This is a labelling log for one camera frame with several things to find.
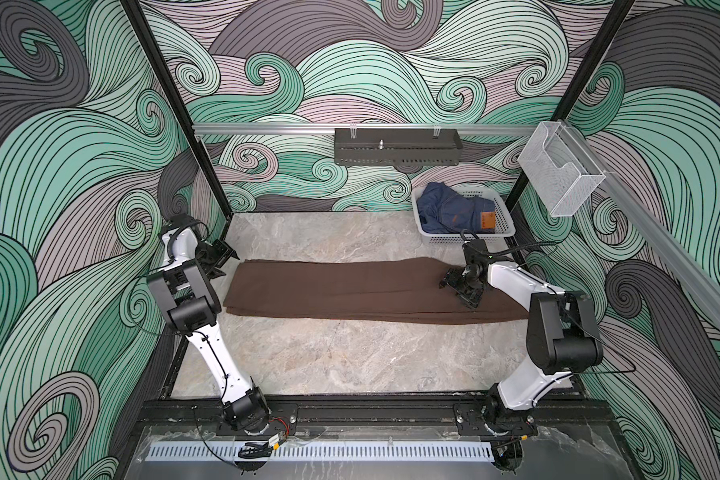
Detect aluminium rail right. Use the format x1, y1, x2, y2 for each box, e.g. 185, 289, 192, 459
561, 124, 720, 330

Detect white slotted cable duct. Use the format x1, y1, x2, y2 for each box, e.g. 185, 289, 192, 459
145, 441, 494, 464

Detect blue jeans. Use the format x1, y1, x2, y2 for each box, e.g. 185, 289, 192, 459
415, 183, 497, 234

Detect aluminium rail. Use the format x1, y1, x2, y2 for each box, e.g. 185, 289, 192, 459
192, 122, 536, 137
561, 124, 720, 330

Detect aluminium rail back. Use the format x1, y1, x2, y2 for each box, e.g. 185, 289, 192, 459
192, 122, 536, 137

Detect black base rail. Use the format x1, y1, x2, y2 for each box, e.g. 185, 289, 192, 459
132, 391, 614, 439

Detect brown trousers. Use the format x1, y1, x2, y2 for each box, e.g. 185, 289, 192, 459
223, 257, 528, 325

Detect white mesh wall holder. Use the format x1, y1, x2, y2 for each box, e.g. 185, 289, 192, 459
518, 121, 605, 218

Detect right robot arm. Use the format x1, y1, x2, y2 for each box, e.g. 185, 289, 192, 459
440, 261, 604, 412

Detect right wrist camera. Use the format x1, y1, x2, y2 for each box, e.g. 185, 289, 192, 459
462, 239, 492, 265

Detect black perforated metal tray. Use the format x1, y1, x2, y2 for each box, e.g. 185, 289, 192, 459
333, 129, 464, 168

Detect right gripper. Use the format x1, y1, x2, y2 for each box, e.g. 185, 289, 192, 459
437, 267, 486, 309

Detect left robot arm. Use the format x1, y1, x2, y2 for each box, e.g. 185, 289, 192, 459
146, 214, 270, 433

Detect white plastic basket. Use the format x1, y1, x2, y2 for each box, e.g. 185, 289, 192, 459
411, 183, 515, 244

